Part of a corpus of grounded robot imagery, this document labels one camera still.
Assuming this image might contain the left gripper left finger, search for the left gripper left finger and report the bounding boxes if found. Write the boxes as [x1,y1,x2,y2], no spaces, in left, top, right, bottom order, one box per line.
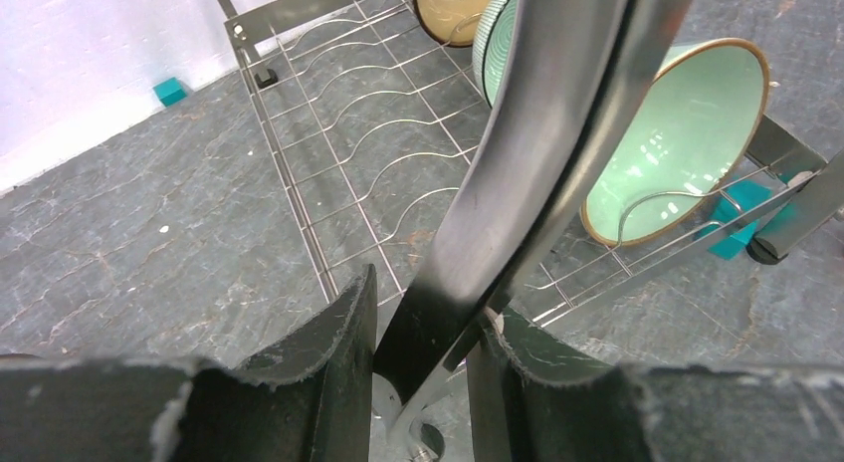
[1,265,377,461]

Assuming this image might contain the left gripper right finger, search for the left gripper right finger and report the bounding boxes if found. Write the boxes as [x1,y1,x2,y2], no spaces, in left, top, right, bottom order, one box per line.
[467,310,843,461]

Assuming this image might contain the steel dish rack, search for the steel dish rack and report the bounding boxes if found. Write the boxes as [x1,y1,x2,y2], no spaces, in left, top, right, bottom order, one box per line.
[207,0,844,462]

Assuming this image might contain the light green bowl front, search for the light green bowl front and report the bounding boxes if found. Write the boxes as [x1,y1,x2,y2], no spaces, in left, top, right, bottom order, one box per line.
[580,38,770,246]

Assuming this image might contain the light green ribbed bowl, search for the light green ribbed bowl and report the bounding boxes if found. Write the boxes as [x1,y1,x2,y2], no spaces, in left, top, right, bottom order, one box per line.
[472,0,518,106]

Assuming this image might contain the black patterned bowl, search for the black patterned bowl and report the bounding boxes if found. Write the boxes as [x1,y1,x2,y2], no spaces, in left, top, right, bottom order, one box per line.
[410,0,491,48]

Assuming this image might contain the teal block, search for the teal block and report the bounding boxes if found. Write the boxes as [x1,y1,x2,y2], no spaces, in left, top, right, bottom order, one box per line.
[694,178,799,260]

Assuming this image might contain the small teal cube back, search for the small teal cube back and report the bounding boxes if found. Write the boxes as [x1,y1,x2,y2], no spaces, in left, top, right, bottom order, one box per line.
[153,78,189,108]

